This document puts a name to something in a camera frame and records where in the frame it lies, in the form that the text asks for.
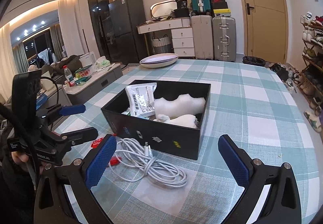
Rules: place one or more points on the white dresser desk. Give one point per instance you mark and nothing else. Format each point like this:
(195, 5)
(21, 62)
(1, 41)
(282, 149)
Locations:
(179, 31)

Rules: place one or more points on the woven laundry basket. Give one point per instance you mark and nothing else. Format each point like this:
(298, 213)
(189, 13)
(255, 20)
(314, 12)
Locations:
(161, 45)

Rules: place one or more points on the black handbag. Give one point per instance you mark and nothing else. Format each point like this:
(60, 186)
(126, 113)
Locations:
(182, 9)

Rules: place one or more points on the white plush toy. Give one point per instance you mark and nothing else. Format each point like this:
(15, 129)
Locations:
(181, 111)

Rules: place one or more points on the white electric kettle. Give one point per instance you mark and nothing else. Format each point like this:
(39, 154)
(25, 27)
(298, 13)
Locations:
(88, 59)

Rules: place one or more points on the grey side cabinet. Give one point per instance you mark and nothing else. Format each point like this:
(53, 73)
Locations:
(99, 81)

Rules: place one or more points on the green medicine pouch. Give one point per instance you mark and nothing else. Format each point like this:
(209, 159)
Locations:
(141, 99)
(127, 112)

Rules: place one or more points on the stack of shoe boxes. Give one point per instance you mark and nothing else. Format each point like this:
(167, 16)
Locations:
(220, 8)

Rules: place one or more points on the shoe rack with shoes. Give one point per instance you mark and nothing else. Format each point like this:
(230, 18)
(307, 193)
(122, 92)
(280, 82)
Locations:
(311, 87)

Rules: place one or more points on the wooden door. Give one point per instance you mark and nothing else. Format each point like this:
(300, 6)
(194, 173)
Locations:
(266, 29)

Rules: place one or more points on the person's left hand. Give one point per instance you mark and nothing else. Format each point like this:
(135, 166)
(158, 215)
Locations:
(20, 163)

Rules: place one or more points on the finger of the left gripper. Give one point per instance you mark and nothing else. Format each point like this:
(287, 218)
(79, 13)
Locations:
(58, 110)
(73, 138)

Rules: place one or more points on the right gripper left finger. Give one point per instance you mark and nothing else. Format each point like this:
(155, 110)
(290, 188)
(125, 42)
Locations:
(52, 204)

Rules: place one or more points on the white oval tray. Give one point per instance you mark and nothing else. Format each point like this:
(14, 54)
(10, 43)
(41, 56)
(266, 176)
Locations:
(159, 60)

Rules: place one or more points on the silver suitcase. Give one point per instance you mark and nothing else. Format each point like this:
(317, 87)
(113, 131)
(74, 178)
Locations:
(224, 38)

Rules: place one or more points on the dark refrigerator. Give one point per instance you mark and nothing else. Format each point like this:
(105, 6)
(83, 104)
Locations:
(126, 16)

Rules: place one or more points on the red white pouch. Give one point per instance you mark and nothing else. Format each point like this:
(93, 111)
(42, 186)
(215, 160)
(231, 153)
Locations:
(103, 152)

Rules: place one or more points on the beige suitcase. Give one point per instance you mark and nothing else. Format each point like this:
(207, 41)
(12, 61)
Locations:
(203, 36)

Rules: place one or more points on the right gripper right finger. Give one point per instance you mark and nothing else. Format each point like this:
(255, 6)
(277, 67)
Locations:
(270, 192)

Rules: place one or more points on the oval mirror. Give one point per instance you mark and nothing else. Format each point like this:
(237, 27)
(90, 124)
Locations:
(163, 9)

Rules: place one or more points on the water bottle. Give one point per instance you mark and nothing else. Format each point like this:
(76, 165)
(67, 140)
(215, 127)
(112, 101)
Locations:
(69, 76)

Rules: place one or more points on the tissue pack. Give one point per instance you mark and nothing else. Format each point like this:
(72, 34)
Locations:
(102, 62)

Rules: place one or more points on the black storage box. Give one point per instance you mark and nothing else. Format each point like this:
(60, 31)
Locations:
(172, 139)

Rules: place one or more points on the black glass cabinet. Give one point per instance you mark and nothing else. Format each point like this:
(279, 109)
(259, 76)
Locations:
(103, 29)

